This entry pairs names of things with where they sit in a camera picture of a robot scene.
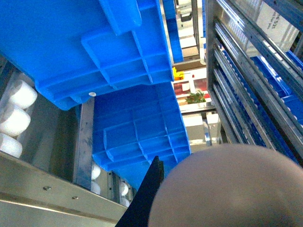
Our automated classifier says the blue bin left front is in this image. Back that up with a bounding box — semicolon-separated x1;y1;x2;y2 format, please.
0;0;173;110

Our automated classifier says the blue bin right front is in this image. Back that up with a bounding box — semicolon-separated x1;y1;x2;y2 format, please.
92;82;191;189

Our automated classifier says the potted green plant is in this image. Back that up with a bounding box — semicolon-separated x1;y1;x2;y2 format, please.
186;90;206;105

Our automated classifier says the beige plastic dustpan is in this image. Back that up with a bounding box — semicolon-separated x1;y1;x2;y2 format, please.
148;144;303;227

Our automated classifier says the blue bin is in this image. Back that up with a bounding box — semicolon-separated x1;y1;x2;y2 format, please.
0;0;173;110
92;82;191;189

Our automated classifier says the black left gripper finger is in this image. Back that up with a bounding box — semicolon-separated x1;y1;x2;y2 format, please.
116;156;164;227

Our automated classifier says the steel shelf rack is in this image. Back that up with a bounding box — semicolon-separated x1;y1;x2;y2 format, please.
0;0;303;227

